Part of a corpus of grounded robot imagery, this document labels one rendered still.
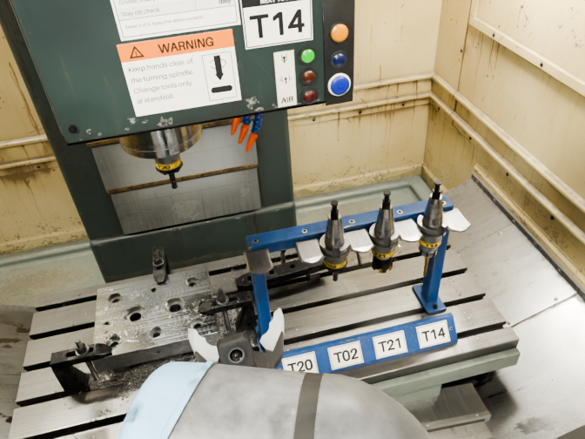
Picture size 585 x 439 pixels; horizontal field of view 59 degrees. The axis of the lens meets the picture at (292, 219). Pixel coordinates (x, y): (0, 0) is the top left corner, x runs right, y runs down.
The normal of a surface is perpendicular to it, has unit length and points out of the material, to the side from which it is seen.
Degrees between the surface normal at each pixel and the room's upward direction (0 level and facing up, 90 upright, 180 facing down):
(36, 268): 0
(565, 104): 90
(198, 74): 90
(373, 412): 30
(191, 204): 89
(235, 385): 18
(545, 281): 24
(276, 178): 90
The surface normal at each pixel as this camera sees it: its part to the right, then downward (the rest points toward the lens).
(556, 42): -0.97, 0.19
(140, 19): 0.23, 0.60
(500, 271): -0.45, -0.63
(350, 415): 0.21, -0.79
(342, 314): -0.06, -0.77
